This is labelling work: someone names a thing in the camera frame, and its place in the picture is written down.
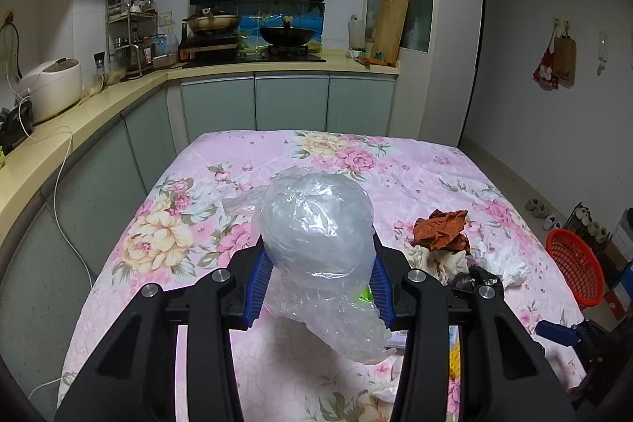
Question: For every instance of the black shoe rack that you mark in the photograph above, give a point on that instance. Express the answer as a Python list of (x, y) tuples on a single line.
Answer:
[(573, 217)]

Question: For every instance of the red hanging bag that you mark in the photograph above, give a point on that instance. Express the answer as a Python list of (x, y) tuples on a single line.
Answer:
[(545, 71)]

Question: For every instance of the clear plastic bag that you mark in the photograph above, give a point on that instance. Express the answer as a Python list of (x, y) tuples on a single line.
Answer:
[(316, 224)]

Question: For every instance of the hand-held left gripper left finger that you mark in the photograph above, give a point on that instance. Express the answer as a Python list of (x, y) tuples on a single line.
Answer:
[(257, 288)]

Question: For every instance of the white plastic jug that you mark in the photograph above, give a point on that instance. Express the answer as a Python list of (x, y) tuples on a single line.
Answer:
[(356, 34)]

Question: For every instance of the yellow wrapper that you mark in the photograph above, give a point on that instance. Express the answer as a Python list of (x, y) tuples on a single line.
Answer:
[(453, 360)]

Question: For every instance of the black gas cooktop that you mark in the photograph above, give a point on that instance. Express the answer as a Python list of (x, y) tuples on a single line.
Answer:
[(257, 57)]

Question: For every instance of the dark sauce bottle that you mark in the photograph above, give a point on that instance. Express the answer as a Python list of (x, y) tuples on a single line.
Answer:
[(184, 42)]

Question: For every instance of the brown hanging paper bag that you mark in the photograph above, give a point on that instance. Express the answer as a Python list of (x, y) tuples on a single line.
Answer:
[(564, 58)]

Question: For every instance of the blue backsplash sheet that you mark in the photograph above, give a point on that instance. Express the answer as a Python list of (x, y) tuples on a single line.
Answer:
[(306, 14)]

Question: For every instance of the black plastic bag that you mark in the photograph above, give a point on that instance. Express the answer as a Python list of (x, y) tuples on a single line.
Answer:
[(477, 276)]

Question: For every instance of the brown paper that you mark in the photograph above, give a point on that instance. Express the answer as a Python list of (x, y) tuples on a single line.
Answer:
[(440, 229)]

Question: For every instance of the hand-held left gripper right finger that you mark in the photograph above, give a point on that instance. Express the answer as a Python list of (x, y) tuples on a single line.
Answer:
[(382, 288)]

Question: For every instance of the beige shoe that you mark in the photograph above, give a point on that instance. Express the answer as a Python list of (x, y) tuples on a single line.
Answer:
[(531, 205), (540, 210)]

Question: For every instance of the clear blue bottle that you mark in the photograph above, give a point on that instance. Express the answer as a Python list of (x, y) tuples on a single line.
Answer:
[(171, 45)]

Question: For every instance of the black appliance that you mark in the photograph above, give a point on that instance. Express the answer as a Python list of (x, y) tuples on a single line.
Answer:
[(15, 125)]

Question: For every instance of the stack of shoe boxes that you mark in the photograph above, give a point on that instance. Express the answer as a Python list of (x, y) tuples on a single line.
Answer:
[(620, 264)]

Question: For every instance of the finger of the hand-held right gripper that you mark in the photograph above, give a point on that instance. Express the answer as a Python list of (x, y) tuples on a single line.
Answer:
[(556, 333)]

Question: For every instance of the metal spice rack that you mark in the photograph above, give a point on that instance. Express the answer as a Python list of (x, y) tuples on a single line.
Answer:
[(123, 21)]

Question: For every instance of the pink floral blanket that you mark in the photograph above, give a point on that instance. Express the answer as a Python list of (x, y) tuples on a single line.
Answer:
[(198, 214)]

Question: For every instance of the golden pot with lid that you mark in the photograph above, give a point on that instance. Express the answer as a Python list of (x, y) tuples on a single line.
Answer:
[(212, 21)]

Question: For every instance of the red plastic basket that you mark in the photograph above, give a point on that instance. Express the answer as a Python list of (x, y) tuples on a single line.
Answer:
[(576, 268)]

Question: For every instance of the white tissue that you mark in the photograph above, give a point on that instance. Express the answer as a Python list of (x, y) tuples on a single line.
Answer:
[(504, 266)]

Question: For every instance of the wooden cutting board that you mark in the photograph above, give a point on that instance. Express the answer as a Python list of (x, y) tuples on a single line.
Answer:
[(390, 31)]

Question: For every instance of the white rice cooker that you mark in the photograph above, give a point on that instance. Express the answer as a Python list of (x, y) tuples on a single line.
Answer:
[(49, 88)]

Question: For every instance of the dark wooden door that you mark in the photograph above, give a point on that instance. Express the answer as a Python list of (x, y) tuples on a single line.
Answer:
[(474, 56)]

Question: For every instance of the beige cloth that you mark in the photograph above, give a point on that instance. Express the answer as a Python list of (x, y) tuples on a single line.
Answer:
[(440, 264)]

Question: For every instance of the beige kitchen counter with cabinets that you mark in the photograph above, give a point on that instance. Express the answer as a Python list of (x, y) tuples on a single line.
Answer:
[(292, 100)]

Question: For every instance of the group of light sneakers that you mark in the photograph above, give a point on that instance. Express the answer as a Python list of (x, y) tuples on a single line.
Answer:
[(591, 222)]

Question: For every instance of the white shoe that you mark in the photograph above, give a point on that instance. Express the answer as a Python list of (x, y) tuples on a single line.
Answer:
[(549, 221), (557, 225)]

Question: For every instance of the black wok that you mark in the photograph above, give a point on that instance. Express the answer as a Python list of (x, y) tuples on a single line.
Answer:
[(287, 35)]

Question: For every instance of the black top pepper grinder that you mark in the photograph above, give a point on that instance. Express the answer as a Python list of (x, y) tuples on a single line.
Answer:
[(100, 68)]

